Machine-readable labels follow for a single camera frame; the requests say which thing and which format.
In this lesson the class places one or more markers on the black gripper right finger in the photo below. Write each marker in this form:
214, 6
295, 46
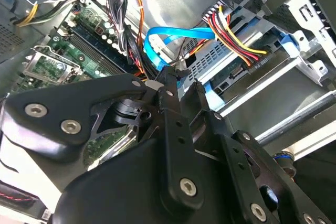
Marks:
241, 161

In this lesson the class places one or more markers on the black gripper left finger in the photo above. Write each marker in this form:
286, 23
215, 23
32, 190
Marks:
60, 108

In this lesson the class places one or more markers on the hard disk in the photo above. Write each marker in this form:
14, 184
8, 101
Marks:
231, 78

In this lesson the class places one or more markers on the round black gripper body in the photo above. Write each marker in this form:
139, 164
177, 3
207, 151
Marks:
118, 187

